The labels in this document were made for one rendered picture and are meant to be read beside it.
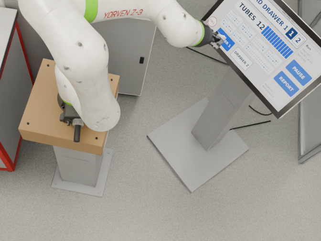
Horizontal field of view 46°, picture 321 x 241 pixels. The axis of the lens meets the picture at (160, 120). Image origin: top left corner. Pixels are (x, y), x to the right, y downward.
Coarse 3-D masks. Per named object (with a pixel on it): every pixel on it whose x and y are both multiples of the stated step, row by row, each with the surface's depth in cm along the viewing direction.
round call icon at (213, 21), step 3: (213, 15) 154; (210, 18) 155; (213, 18) 155; (216, 18) 154; (210, 21) 155; (213, 21) 155; (216, 21) 154; (210, 24) 156; (213, 24) 155; (213, 27) 155
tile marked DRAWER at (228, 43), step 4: (220, 28) 154; (220, 32) 154; (224, 32) 153; (228, 36) 152; (228, 40) 152; (232, 40) 152; (224, 44) 153; (228, 44) 153; (232, 44) 152; (224, 48) 154; (228, 48) 153
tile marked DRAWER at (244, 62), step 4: (236, 48) 151; (232, 52) 152; (236, 52) 151; (240, 52) 150; (232, 56) 152; (236, 56) 151; (240, 56) 151; (244, 56) 150; (236, 60) 152; (240, 60) 151; (244, 60) 150; (248, 60) 149; (240, 64) 151; (244, 64) 150; (248, 64) 149; (252, 64) 149; (244, 68) 150
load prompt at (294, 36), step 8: (256, 0) 145; (264, 0) 144; (264, 8) 144; (272, 8) 142; (272, 16) 143; (280, 16) 141; (272, 24) 143; (280, 24) 142; (288, 24) 140; (280, 32) 142; (288, 32) 141; (296, 32) 139; (288, 40) 141; (296, 40) 139; (304, 40) 138; (296, 48) 140
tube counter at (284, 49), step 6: (258, 24) 146; (264, 24) 145; (258, 30) 146; (264, 30) 145; (270, 30) 144; (264, 36) 145; (270, 36) 144; (276, 36) 143; (270, 42) 144; (276, 42) 143; (282, 42) 142; (276, 48) 143; (282, 48) 142; (288, 48) 141; (282, 54) 142; (288, 54) 141
